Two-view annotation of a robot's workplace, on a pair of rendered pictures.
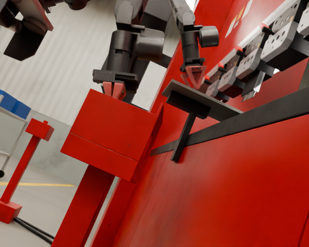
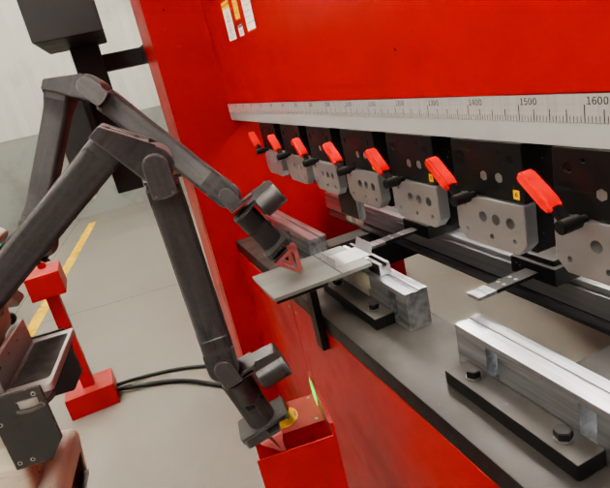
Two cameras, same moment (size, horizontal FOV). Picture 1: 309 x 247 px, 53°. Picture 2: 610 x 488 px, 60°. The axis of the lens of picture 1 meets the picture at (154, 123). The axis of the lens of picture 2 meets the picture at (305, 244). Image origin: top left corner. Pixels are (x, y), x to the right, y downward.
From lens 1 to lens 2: 0.88 m
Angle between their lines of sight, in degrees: 33
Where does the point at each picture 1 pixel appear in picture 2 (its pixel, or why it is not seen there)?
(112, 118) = (298, 467)
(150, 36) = (265, 365)
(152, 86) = not seen: outside the picture
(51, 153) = (16, 200)
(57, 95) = not seen: outside the picture
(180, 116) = (238, 172)
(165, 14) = (90, 18)
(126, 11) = (227, 372)
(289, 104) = (473, 454)
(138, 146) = (336, 468)
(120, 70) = (266, 420)
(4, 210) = (103, 395)
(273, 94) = not seen: hidden behind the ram
